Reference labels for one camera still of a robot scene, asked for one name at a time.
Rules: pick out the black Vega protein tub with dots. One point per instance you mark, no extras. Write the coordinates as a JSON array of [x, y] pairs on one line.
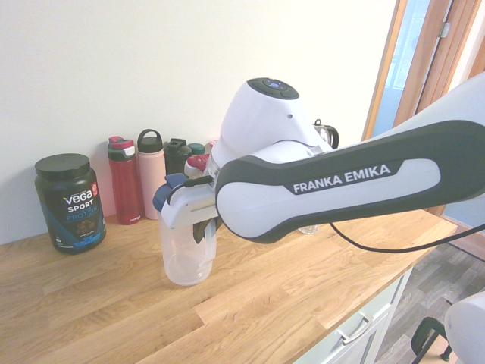
[[72, 204]]

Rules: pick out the black shaker bottle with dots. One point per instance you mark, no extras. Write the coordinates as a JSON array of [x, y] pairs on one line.
[[176, 159]]

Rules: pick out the green lid bottle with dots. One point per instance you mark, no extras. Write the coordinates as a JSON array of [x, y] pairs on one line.
[[196, 149]]

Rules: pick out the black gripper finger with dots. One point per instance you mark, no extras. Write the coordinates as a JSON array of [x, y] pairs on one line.
[[214, 224], [199, 232]]

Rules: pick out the black clamp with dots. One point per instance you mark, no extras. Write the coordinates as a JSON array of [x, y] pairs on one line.
[[430, 337]]

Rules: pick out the red water bottle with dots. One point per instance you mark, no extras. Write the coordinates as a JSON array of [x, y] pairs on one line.
[[125, 186]]

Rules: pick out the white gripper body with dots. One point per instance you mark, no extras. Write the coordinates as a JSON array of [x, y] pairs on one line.
[[189, 212]]

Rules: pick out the white bottle red cap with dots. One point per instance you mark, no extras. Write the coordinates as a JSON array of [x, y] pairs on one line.
[[197, 163]]

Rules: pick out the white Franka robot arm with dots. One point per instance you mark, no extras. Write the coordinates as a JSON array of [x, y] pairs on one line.
[[341, 197]]

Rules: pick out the clear plastic pitcher blue lid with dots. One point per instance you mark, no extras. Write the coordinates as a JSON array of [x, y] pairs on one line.
[[185, 261]]

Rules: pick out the pink water bottle black cap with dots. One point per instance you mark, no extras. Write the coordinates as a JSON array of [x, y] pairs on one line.
[[149, 182]]

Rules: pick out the chrome glass French press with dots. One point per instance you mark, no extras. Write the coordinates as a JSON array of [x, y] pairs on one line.
[[327, 132]]

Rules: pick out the white cabinet drawer front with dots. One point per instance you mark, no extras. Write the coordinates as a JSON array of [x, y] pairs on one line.
[[363, 322]]

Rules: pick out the wooden door frame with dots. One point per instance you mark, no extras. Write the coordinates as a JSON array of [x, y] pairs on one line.
[[386, 76]]

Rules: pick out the clear drinking glass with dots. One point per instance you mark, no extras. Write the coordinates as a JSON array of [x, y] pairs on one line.
[[308, 229]]

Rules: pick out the silver door hinge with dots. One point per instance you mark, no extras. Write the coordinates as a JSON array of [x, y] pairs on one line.
[[446, 29]]

